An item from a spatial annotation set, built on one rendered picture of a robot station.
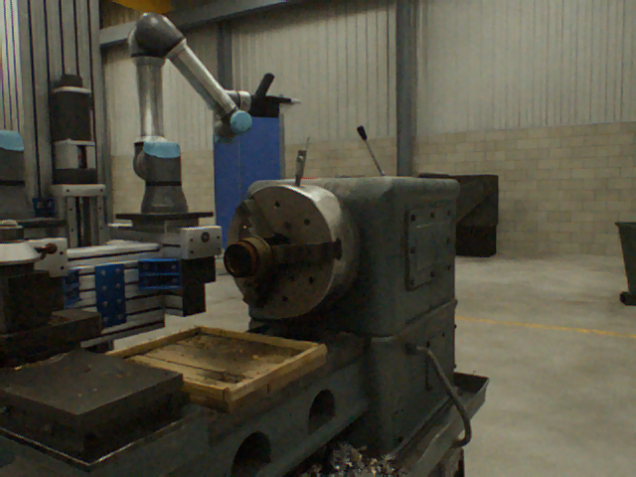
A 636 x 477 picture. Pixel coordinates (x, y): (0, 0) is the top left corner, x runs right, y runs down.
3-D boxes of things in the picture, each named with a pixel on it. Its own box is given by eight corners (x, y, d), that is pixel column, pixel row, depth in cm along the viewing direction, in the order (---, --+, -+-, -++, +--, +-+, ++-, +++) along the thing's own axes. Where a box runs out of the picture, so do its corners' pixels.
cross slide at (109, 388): (18, 358, 97) (16, 333, 96) (186, 404, 74) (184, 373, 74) (-89, 387, 83) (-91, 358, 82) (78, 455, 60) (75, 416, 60)
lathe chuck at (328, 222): (241, 291, 143) (256, 175, 137) (343, 327, 127) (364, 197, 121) (219, 297, 135) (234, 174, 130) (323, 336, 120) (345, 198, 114)
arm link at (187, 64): (162, -4, 164) (261, 119, 184) (153, 7, 173) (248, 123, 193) (134, 17, 160) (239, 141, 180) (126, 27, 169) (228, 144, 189)
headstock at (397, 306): (340, 284, 203) (339, 182, 200) (464, 295, 178) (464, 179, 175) (238, 317, 153) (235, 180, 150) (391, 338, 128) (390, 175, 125)
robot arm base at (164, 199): (130, 213, 172) (129, 182, 171) (169, 211, 184) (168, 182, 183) (159, 213, 163) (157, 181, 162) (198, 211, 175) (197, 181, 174)
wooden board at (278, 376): (200, 340, 129) (200, 323, 129) (327, 363, 110) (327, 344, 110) (90, 377, 104) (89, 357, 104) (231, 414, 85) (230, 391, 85)
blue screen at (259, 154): (196, 259, 993) (191, 132, 973) (238, 257, 1023) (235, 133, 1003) (252, 299, 612) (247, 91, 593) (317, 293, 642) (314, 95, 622)
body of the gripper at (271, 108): (271, 117, 210) (243, 115, 204) (272, 95, 209) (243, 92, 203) (280, 117, 204) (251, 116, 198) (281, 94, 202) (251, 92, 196)
